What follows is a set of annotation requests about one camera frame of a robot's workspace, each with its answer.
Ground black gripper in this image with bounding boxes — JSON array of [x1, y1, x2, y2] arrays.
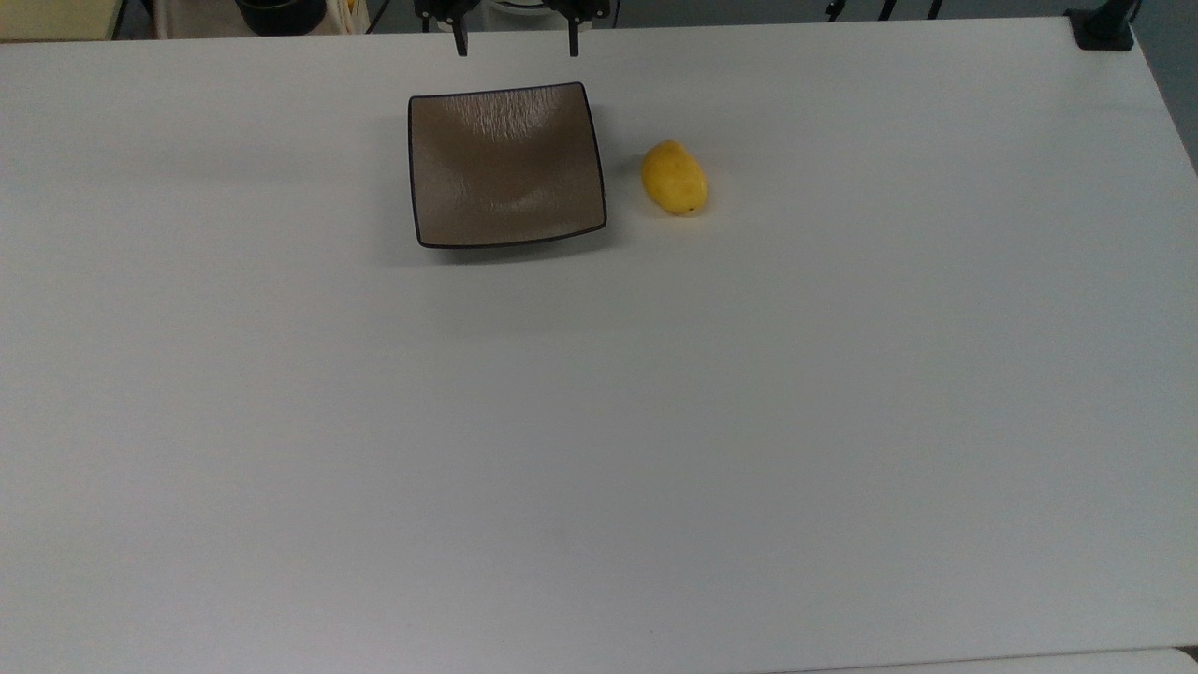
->
[[415, 0, 615, 58]]

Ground square brown ceramic plate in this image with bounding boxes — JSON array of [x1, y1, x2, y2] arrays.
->
[[407, 81, 608, 250]]

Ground black round bin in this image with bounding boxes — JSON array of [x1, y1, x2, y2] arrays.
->
[[234, 0, 329, 37]]

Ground black stand legs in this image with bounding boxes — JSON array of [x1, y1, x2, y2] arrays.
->
[[824, 0, 946, 22]]

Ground yellow board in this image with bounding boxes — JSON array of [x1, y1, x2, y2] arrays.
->
[[0, 0, 127, 42]]

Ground black table clamp mount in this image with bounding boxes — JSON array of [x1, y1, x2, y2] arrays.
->
[[1065, 0, 1143, 51]]

